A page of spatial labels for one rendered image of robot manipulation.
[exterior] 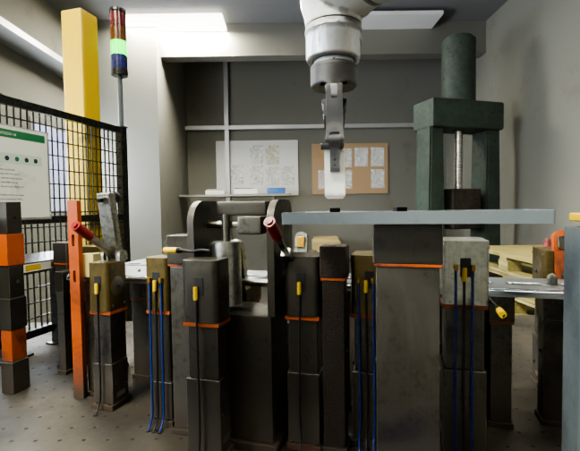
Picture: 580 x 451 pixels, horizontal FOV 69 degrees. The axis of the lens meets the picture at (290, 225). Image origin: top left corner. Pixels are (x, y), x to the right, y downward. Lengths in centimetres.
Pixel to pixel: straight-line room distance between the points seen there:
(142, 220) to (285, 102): 294
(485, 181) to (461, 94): 94
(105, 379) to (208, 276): 46
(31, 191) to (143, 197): 386
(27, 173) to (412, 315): 137
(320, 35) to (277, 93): 623
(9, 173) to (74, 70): 59
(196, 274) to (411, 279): 38
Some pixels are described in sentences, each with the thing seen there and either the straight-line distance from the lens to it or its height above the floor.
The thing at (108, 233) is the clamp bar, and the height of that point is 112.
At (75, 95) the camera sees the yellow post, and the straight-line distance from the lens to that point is 201.
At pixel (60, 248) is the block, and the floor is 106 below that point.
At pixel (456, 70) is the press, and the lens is 484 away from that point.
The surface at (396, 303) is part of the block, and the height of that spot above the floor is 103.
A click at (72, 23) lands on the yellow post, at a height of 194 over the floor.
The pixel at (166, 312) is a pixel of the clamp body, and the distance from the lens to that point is 96.
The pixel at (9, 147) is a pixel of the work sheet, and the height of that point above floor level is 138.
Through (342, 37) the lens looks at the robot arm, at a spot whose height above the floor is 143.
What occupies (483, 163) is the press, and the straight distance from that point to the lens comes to 495.
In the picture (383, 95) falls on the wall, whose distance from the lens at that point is 707.
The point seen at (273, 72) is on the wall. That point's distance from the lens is 701.
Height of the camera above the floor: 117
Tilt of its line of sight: 2 degrees down
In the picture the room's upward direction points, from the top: 1 degrees counter-clockwise
